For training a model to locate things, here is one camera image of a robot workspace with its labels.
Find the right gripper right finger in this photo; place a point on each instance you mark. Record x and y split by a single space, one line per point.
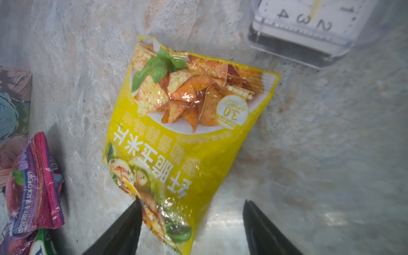
263 237

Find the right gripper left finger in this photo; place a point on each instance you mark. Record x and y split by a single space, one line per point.
122 236

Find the yellow chips bag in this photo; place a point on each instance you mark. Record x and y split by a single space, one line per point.
176 129

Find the floral paper gift bag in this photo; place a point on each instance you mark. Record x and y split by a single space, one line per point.
16 87

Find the green Fox's candy bag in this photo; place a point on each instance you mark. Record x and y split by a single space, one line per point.
43 244

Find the magenta Fox's candy bag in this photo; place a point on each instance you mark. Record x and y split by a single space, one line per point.
33 191

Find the purple snack packet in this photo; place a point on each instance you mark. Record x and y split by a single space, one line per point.
16 244

